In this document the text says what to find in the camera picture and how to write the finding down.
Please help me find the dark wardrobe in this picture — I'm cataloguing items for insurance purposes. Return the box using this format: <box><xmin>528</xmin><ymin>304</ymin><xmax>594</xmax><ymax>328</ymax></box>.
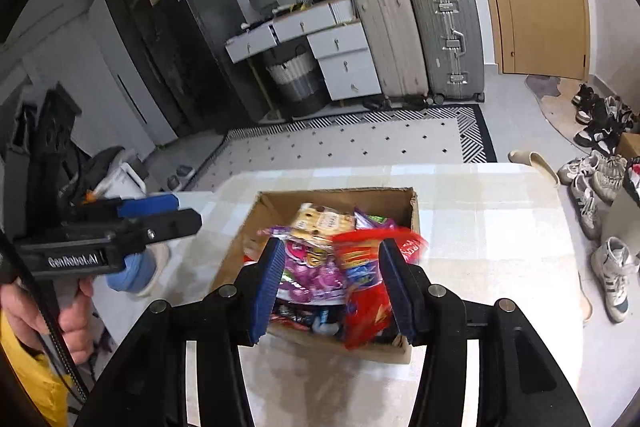
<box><xmin>100</xmin><ymin>0</ymin><xmax>181</xmax><ymax>142</ymax></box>

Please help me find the patterned black white rug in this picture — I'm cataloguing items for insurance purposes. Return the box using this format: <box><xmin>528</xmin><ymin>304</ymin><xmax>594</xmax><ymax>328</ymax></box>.
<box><xmin>189</xmin><ymin>103</ymin><xmax>497</xmax><ymax>194</ymax></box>

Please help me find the silver suitcase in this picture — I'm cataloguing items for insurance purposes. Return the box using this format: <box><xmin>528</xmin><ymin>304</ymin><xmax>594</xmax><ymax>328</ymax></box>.
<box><xmin>410</xmin><ymin>0</ymin><xmax>486</xmax><ymax>102</ymax></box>

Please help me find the white wardrobe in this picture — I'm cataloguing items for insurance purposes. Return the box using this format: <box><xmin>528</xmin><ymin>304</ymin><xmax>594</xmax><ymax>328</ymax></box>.
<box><xmin>22</xmin><ymin>0</ymin><xmax>178</xmax><ymax>162</ymax></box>

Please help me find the white high-top sneaker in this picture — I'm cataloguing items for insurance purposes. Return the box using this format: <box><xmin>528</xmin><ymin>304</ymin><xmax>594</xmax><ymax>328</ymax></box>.
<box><xmin>590</xmin><ymin>237</ymin><xmax>640</xmax><ymax>324</ymax></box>

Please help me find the red blue snack packet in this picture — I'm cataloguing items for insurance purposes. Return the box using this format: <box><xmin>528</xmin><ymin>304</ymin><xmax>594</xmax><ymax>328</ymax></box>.
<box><xmin>331</xmin><ymin>228</ymin><xmax>430</xmax><ymax>352</ymax></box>

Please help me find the grey beige door mat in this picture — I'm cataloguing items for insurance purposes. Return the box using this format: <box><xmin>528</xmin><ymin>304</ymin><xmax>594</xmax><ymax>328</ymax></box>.
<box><xmin>525</xmin><ymin>74</ymin><xmax>603</xmax><ymax>154</ymax></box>

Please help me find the white drawer desk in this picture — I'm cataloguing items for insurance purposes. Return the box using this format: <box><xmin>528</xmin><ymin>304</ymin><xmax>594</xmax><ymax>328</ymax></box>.
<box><xmin>225</xmin><ymin>0</ymin><xmax>383</xmax><ymax>102</ymax></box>

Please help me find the purple green snack packet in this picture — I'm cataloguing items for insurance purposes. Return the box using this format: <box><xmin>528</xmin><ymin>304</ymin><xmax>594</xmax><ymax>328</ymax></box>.
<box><xmin>352</xmin><ymin>206</ymin><xmax>398</xmax><ymax>235</ymax></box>

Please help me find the dark grey bag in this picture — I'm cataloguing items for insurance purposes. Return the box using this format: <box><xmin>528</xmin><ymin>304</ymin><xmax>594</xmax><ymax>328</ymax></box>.
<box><xmin>82</xmin><ymin>146</ymin><xmax>126</xmax><ymax>188</ymax></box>

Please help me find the colourful wrapper trash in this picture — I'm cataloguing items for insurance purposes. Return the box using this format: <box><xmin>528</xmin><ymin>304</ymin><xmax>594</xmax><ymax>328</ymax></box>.
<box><xmin>622</xmin><ymin>157</ymin><xmax>640</xmax><ymax>208</ymax></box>

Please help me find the woven laundry basket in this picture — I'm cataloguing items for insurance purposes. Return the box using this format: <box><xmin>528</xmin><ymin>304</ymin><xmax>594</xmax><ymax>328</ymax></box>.
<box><xmin>265</xmin><ymin>49</ymin><xmax>331</xmax><ymax>118</ymax></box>

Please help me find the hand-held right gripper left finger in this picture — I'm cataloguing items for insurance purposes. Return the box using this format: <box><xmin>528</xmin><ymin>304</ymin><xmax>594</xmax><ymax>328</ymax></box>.
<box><xmin>75</xmin><ymin>237</ymin><xmax>287</xmax><ymax>427</ymax></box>

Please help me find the brown cardboard box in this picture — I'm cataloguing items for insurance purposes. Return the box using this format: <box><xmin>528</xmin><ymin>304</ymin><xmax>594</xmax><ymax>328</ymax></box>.
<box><xmin>210</xmin><ymin>188</ymin><xmax>420</xmax><ymax>365</ymax></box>

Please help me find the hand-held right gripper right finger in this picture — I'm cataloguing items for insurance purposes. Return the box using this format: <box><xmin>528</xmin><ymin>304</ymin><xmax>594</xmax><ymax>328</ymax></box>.
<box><xmin>378</xmin><ymin>239</ymin><xmax>591</xmax><ymax>427</ymax></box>

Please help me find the beige cracker packet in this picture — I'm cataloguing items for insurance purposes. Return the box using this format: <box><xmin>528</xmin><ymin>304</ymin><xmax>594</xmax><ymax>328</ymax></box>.
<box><xmin>291</xmin><ymin>202</ymin><xmax>357</xmax><ymax>242</ymax></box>

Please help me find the beige slipper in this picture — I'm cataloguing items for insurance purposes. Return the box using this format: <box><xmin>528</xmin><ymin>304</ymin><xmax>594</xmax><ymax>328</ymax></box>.
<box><xmin>509</xmin><ymin>150</ymin><xmax>560</xmax><ymax>186</ymax></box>
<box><xmin>576</xmin><ymin>271</ymin><xmax>594</xmax><ymax>323</ymax></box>

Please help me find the small white appliance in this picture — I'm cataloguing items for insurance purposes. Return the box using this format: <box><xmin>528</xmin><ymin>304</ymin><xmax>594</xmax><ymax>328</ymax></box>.
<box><xmin>95</xmin><ymin>152</ymin><xmax>147</xmax><ymax>208</ymax></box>

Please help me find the black white sneakers pile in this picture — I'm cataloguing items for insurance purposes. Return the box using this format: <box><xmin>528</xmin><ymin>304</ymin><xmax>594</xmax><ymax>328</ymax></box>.
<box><xmin>570</xmin><ymin>83</ymin><xmax>638</xmax><ymax>158</ymax></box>

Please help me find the small cardboard carton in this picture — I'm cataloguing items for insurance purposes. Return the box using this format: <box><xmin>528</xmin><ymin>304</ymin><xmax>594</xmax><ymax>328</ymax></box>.
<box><xmin>617</xmin><ymin>132</ymin><xmax>640</xmax><ymax>158</ymax></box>

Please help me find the white trash bin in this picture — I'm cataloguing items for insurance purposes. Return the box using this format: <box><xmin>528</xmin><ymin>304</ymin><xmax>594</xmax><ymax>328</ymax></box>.
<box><xmin>602</xmin><ymin>189</ymin><xmax>640</xmax><ymax>248</ymax></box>

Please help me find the person's left forearm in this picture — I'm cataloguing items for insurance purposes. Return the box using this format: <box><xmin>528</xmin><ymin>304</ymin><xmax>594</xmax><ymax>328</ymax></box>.
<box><xmin>0</xmin><ymin>312</ymin><xmax>68</xmax><ymax>427</ymax></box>

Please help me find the black fridge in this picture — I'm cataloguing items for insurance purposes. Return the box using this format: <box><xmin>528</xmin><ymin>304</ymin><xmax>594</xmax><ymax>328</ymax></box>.
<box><xmin>152</xmin><ymin>0</ymin><xmax>273</xmax><ymax>135</ymax></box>

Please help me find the beige suitcase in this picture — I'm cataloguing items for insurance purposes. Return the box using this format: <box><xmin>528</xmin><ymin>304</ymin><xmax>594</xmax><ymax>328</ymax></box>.
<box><xmin>352</xmin><ymin>0</ymin><xmax>431</xmax><ymax>102</ymax></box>

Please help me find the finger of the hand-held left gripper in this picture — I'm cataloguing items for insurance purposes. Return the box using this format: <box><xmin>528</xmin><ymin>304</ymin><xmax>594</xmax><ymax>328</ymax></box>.
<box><xmin>116</xmin><ymin>194</ymin><xmax>179</xmax><ymax>222</ymax></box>
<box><xmin>119</xmin><ymin>208</ymin><xmax>203</xmax><ymax>255</ymax></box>

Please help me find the grey white low sneaker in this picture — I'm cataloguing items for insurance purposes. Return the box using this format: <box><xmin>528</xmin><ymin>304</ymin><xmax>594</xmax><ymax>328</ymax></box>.
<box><xmin>557</xmin><ymin>155</ymin><xmax>601</xmax><ymax>186</ymax></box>
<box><xmin>570</xmin><ymin>174</ymin><xmax>603</xmax><ymax>242</ymax></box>
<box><xmin>591</xmin><ymin>154</ymin><xmax>630</xmax><ymax>204</ymax></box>

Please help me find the person's left hand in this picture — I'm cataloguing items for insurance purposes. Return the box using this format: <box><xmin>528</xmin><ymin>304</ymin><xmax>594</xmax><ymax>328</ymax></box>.
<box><xmin>0</xmin><ymin>279</ymin><xmax>95</xmax><ymax>364</ymax></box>

